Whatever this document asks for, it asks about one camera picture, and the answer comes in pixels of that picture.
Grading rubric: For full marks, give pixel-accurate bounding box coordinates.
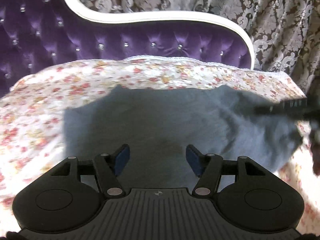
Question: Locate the floral bed sheet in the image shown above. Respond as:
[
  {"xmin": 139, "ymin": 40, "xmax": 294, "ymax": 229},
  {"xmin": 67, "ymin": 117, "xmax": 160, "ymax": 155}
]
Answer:
[{"xmin": 1, "ymin": 56, "xmax": 304, "ymax": 235}]

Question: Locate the grey argyle knit sweater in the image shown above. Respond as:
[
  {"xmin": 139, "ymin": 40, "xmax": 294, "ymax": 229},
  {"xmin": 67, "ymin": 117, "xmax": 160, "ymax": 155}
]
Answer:
[{"xmin": 63, "ymin": 86, "xmax": 302, "ymax": 190}]

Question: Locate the purple tufted headboard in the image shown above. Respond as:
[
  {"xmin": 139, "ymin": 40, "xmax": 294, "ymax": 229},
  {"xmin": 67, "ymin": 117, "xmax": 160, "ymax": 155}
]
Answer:
[{"xmin": 1, "ymin": 0, "xmax": 255, "ymax": 95}]

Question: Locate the grey damask curtain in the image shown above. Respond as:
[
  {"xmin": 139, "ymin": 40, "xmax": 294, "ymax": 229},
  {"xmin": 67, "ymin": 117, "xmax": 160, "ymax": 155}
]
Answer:
[{"xmin": 80, "ymin": 0, "xmax": 319, "ymax": 95}]

